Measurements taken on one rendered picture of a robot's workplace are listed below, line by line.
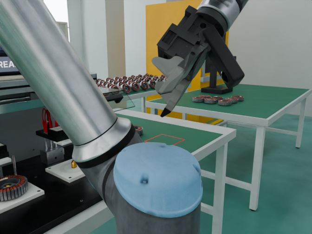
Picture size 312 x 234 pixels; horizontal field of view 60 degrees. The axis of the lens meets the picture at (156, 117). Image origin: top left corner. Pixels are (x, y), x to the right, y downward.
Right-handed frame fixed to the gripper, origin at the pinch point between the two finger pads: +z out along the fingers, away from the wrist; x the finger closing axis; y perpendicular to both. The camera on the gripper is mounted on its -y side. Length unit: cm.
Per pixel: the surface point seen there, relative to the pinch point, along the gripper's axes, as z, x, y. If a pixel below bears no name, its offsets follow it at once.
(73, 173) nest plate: 26, -51, 22
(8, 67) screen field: 8, -35, 57
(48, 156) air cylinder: 28, -59, 37
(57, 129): 17, -52, 38
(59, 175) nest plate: 29, -50, 26
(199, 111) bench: -52, -164, 2
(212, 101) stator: -71, -182, -2
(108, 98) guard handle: -1.9, -38.6, 23.7
